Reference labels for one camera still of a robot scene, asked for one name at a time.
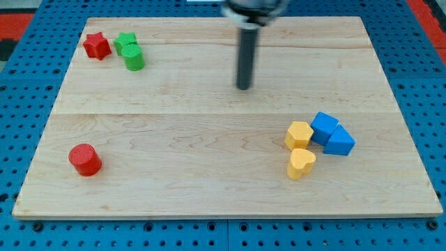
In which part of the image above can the green star block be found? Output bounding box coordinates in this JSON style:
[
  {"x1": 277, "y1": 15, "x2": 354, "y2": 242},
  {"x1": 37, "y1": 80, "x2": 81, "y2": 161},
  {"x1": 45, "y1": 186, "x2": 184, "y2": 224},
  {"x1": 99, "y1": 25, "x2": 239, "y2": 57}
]
[{"x1": 113, "y1": 32, "x2": 137, "y2": 56}]

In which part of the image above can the wooden board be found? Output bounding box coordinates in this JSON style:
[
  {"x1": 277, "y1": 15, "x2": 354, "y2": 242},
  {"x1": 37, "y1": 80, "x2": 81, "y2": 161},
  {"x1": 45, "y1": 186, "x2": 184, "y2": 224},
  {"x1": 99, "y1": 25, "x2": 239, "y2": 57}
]
[{"x1": 13, "y1": 17, "x2": 443, "y2": 220}]

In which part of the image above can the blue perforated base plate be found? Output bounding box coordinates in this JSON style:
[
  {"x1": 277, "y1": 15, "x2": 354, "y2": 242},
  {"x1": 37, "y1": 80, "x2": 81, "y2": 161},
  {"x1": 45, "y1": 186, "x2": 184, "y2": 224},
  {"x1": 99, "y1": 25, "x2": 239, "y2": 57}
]
[{"x1": 1, "y1": 0, "x2": 445, "y2": 250}]

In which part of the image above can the blue cube block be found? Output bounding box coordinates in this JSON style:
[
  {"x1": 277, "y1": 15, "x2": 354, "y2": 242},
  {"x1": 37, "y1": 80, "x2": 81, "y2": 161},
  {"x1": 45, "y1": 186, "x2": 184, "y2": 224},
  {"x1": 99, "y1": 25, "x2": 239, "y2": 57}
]
[{"x1": 310, "y1": 112, "x2": 339, "y2": 146}]

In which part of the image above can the yellow hexagon block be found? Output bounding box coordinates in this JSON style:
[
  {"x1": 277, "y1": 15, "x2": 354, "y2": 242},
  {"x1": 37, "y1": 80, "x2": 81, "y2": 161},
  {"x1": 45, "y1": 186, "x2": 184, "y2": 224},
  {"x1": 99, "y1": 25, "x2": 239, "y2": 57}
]
[{"x1": 284, "y1": 121, "x2": 314, "y2": 151}]

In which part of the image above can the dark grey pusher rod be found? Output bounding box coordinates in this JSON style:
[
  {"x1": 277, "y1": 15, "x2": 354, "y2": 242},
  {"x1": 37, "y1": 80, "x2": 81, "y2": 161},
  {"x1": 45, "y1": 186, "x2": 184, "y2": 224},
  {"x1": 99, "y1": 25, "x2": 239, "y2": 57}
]
[{"x1": 236, "y1": 29, "x2": 259, "y2": 90}]

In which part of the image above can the green cylinder block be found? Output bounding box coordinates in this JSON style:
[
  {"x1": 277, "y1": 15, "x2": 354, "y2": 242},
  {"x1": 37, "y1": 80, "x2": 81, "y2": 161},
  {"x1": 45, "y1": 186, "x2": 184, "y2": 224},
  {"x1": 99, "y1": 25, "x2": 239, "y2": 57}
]
[{"x1": 121, "y1": 44, "x2": 145, "y2": 71}]

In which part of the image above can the blue triangle block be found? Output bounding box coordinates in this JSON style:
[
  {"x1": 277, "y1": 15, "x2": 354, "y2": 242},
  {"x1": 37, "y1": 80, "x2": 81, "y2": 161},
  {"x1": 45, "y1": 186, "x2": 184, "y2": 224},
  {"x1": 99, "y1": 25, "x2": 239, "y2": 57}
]
[{"x1": 323, "y1": 125, "x2": 356, "y2": 156}]

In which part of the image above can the red star block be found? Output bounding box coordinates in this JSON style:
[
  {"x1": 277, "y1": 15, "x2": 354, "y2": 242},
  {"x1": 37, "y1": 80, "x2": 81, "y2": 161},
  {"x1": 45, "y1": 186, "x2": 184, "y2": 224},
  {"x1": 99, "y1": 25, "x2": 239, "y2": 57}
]
[{"x1": 83, "y1": 32, "x2": 112, "y2": 61}]

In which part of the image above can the yellow heart block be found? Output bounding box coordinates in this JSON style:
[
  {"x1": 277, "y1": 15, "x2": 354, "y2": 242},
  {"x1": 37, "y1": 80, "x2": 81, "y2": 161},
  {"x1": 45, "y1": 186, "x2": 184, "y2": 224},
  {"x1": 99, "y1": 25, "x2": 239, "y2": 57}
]
[{"x1": 286, "y1": 149, "x2": 316, "y2": 180}]

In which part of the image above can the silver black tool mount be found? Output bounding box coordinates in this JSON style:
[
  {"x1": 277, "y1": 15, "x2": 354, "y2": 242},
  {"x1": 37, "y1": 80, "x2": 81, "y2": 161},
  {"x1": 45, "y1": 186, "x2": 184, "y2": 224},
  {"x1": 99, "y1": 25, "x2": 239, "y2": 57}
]
[{"x1": 222, "y1": 0, "x2": 289, "y2": 29}]

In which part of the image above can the red cylinder block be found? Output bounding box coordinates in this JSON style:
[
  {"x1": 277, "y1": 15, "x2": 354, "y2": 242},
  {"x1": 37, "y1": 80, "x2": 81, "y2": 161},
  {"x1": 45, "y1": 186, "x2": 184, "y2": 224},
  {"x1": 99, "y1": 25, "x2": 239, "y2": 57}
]
[{"x1": 68, "y1": 143, "x2": 102, "y2": 176}]

